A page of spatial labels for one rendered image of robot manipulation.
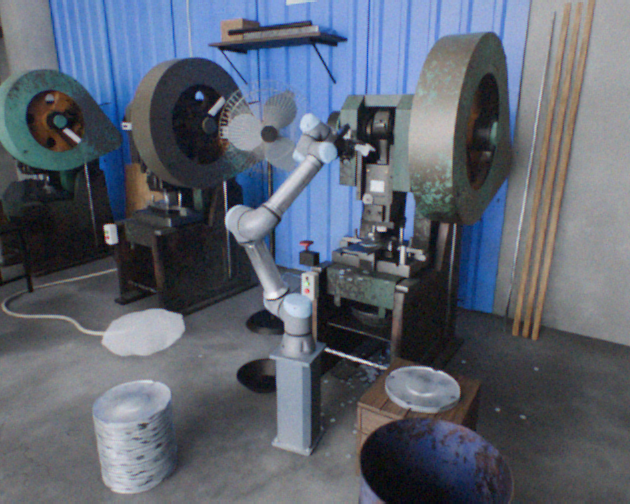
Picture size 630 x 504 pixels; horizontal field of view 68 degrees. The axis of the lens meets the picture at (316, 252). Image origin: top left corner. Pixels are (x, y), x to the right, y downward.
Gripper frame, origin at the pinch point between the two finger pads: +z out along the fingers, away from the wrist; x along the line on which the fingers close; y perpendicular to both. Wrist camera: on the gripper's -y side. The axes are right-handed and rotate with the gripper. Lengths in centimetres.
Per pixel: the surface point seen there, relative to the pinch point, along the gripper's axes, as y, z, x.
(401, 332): 70, 45, -12
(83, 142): -115, -54, -284
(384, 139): -17.5, 14.8, 0.6
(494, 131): -6, 29, 49
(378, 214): 14.5, 27.0, -12.1
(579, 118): -72, 130, 57
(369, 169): -6.4, 17.6, -10.8
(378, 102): -31.3, 4.8, 4.6
